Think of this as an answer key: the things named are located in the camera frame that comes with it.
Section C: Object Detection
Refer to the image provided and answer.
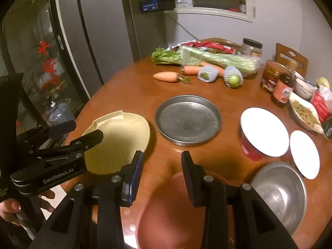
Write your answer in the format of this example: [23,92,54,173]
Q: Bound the person's left hand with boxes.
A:
[0,189,56,226]

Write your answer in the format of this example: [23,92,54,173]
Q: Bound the red tissue pack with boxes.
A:
[311,85,332,123]

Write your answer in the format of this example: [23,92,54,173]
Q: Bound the white dish with pickles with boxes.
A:
[289,92,323,134]

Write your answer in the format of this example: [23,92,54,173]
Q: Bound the large steel bowl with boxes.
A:
[251,162,307,235]

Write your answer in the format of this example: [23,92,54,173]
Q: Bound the cream shell-shaped plate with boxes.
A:
[84,110,150,175]

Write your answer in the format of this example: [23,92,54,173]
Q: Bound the small white ceramic bowl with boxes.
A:
[294,78,315,101]

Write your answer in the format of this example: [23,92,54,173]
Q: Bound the green fruit foam net left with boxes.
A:
[198,66,218,83]

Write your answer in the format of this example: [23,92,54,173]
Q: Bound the red snack bag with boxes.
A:
[167,40,236,55]

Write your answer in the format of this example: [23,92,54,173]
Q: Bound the round metal pan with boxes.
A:
[155,94,222,147]

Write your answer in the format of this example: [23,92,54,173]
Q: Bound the green liquid plastic bottle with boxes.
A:
[322,116,332,139]

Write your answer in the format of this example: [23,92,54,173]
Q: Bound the red white enamel bowl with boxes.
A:
[290,131,320,180]
[240,107,289,161]

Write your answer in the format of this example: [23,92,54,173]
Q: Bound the carrot behind fruit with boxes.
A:
[200,62,225,78]

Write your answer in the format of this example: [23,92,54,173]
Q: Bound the celery in plastic bag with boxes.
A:
[151,46,261,76]

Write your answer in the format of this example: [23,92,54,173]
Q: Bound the green fruit foam net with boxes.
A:
[198,66,218,83]
[223,66,244,88]

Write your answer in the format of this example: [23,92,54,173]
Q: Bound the green fruit foam net right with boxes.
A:
[223,66,244,88]

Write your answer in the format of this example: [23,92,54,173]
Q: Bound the water jug on floor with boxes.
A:
[49,101,75,125]

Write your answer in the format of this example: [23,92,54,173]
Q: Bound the carrot front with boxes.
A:
[153,71,191,83]

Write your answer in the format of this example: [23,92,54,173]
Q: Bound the wooden chair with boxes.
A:
[275,43,308,77]

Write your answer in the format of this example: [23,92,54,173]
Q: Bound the grey refrigerator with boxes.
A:
[55,0,140,98]

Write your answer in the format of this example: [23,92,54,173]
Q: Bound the carrot middle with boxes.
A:
[181,65,202,75]

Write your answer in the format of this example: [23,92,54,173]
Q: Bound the pink plastic plate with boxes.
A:
[90,172,234,249]

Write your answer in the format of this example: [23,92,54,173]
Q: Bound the brown sauce bottle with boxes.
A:
[271,73,295,107]

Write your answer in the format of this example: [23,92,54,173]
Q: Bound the plastic jar black lid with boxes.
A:
[241,38,263,57]

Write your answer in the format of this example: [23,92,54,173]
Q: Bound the chili sauce glass jar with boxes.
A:
[261,60,288,93]

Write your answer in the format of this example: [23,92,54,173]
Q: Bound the blue box on shelf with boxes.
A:
[140,0,159,13]

